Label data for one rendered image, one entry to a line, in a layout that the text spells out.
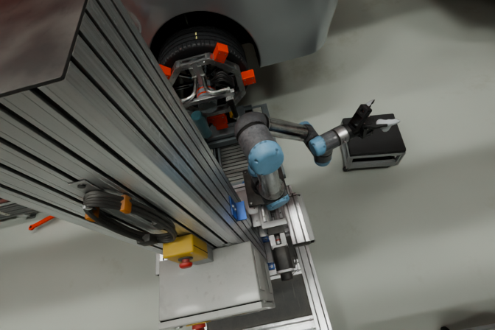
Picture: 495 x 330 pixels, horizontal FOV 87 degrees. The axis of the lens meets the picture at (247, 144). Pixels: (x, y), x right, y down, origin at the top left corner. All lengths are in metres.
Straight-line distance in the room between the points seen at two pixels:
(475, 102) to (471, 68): 0.43
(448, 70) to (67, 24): 3.25
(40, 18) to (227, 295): 0.85
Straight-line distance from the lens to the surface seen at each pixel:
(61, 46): 0.36
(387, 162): 2.36
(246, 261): 0.97
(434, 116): 2.94
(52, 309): 2.95
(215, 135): 2.45
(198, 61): 1.75
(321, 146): 1.08
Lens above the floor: 2.17
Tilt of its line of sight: 57 degrees down
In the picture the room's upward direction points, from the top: 19 degrees counter-clockwise
